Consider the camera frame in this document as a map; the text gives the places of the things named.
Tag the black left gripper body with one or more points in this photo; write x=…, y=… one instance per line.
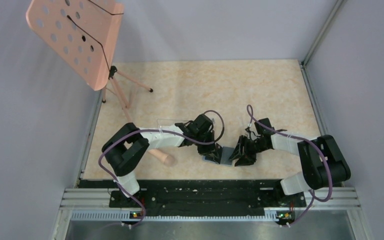
x=206, y=149

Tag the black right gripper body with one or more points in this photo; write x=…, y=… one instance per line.
x=259, y=145

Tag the clear plastic box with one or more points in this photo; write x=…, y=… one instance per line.
x=165, y=122

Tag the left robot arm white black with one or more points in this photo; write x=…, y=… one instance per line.
x=125, y=149

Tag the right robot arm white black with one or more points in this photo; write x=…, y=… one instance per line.
x=322, y=162

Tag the pink wooden cylinder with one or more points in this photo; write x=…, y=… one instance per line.
x=164, y=158

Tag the pink perforated music stand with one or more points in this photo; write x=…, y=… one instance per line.
x=84, y=33

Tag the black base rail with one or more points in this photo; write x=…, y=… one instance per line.
x=207, y=198

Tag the aluminium frame rail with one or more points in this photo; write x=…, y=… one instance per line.
x=92, y=203

